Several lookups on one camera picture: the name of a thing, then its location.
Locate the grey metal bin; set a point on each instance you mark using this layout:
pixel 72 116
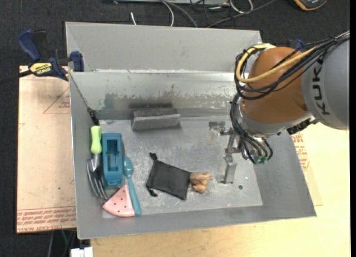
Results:
pixel 194 144

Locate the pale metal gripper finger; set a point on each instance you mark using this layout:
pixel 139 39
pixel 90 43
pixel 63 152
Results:
pixel 217 128
pixel 229 171

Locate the black cloth pouch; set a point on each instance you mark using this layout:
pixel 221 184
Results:
pixel 168 179

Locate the pink toy watermelon slice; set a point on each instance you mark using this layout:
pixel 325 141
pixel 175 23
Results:
pixel 119 204

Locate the tan toy figure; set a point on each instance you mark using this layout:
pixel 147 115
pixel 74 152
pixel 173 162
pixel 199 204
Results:
pixel 200 181

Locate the blue plastic tape dispenser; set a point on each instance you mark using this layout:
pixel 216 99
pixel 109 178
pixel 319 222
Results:
pixel 111 161

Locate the grey sponge block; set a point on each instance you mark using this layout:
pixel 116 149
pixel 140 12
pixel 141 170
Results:
pixel 155 121

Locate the teal plastic spoon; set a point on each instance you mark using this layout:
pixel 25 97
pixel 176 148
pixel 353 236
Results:
pixel 130 179

